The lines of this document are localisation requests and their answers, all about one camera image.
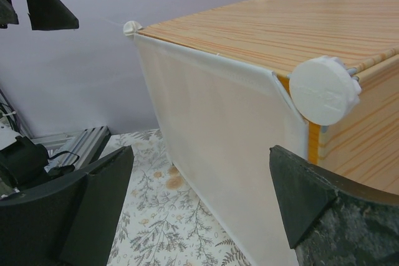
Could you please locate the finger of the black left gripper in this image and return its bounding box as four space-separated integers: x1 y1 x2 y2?
1 0 79 31

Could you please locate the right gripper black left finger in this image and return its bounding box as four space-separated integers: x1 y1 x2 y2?
1 146 134 265

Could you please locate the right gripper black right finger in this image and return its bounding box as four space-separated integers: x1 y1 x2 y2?
269 145 398 265

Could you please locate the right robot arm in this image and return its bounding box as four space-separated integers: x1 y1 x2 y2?
1 104 398 265

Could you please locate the translucent white cabinet door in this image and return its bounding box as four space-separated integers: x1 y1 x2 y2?
133 34 309 265

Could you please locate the wooden shoe cabinet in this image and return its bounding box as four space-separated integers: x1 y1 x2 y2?
123 0 398 194

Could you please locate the aluminium rail frame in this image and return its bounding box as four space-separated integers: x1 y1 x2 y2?
32 126 111 172

